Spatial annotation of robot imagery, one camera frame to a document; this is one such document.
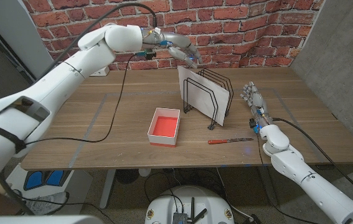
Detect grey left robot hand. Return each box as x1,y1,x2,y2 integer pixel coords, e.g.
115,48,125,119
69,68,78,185
141,27,204,69

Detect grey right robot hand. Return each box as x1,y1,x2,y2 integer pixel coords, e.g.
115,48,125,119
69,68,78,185
240,81,273,133

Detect white paper file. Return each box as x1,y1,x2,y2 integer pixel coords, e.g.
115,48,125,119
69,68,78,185
177,65,230,127

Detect white tray with red inside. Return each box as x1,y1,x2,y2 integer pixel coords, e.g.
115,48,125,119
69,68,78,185
147,107,181,148

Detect red brick printed backdrop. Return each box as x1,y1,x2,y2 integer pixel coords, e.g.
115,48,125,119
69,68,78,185
22,0,325,90

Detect white power strip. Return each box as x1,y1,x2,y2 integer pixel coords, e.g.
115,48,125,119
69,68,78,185
88,65,110,77

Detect black module with antennas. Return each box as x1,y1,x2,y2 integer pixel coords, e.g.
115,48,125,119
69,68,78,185
172,196,208,224

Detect white robot torso base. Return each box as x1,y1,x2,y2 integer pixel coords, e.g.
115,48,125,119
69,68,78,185
144,185,235,224

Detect white table leg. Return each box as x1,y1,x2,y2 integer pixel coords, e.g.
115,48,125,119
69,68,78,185
99,169,117,210

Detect white floor mat blue shapes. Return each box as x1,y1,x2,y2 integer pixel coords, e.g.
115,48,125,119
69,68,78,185
4,163,93,215

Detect grey sneaker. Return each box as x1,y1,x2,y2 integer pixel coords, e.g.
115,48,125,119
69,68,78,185
23,191,70,216

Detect black wire file holder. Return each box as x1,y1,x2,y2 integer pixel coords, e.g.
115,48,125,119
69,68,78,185
182,68,235,131

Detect knife with red handle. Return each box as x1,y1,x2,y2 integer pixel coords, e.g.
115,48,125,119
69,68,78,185
207,138,254,145

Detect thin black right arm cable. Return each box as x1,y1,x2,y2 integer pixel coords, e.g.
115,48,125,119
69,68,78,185
255,133,320,224

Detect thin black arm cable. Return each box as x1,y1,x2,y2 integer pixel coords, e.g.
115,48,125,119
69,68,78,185
255,133,320,224
25,53,137,146

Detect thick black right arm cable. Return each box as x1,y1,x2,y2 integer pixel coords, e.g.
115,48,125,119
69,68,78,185
272,117,353,205

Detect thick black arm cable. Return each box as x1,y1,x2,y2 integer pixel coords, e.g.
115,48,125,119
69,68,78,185
272,117,353,205
0,2,158,216

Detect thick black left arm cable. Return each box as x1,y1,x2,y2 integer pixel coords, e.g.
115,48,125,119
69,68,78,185
0,2,158,216

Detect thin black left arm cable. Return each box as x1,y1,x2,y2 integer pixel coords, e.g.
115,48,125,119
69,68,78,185
25,53,137,146

